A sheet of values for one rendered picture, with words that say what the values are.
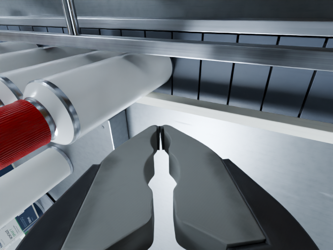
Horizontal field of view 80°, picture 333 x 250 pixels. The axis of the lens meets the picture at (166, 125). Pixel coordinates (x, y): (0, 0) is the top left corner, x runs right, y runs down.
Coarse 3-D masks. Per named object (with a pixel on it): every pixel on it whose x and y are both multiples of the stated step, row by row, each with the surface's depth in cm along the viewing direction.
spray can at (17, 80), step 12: (60, 60) 20; (72, 60) 21; (84, 60) 22; (96, 60) 23; (12, 72) 17; (24, 72) 17; (36, 72) 17; (48, 72) 18; (0, 84) 15; (12, 84) 16; (24, 84) 16; (0, 96) 15; (12, 96) 16
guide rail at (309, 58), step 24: (96, 48) 20; (120, 48) 18; (144, 48) 17; (168, 48) 16; (192, 48) 15; (216, 48) 15; (240, 48) 14; (264, 48) 13; (288, 48) 13; (312, 48) 13
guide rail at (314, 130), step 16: (144, 96) 26; (160, 96) 26; (176, 96) 26; (192, 112) 24; (208, 112) 23; (224, 112) 22; (240, 112) 22; (256, 112) 22; (272, 128) 20; (288, 128) 20; (304, 128) 19; (320, 128) 18
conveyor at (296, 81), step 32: (64, 32) 32; (96, 32) 29; (128, 32) 27; (160, 32) 25; (192, 32) 23; (192, 64) 25; (224, 64) 23; (192, 96) 27; (224, 96) 25; (256, 96) 23; (288, 96) 21; (320, 96) 20
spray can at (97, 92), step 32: (96, 64) 17; (128, 64) 19; (160, 64) 23; (32, 96) 13; (64, 96) 13; (96, 96) 15; (128, 96) 19; (0, 128) 11; (32, 128) 12; (64, 128) 14; (0, 160) 11
